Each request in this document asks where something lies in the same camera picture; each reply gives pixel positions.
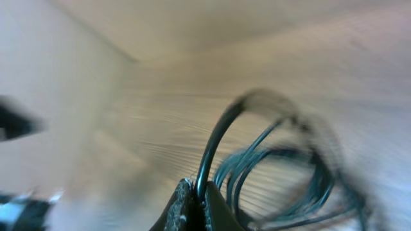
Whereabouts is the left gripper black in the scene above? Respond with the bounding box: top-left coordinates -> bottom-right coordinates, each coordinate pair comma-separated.
1,96 -> 64,231

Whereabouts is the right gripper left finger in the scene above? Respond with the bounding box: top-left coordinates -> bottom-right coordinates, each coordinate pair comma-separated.
150,178 -> 193,231

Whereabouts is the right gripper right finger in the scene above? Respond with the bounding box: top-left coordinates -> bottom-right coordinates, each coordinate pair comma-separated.
205,181 -> 245,231

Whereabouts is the black usb cable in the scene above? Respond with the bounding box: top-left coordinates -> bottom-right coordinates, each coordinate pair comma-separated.
192,88 -> 373,231

